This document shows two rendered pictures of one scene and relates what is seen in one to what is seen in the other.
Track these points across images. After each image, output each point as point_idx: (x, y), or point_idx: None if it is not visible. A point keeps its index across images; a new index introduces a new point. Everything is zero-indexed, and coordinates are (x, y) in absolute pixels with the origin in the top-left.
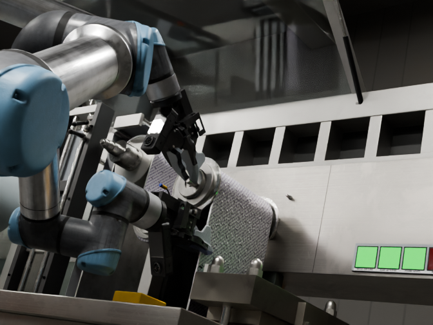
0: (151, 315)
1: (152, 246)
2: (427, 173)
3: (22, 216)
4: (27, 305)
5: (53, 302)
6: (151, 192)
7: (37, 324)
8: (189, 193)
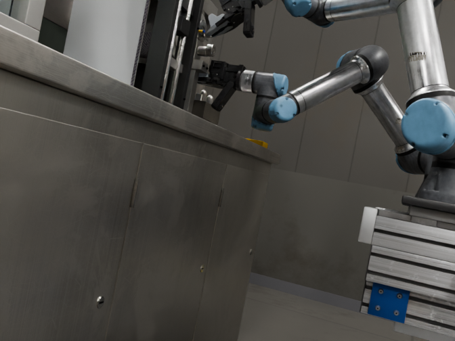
0: (276, 157)
1: (227, 95)
2: None
3: (298, 111)
4: (250, 150)
5: (258, 149)
6: (243, 65)
7: (240, 157)
8: (202, 40)
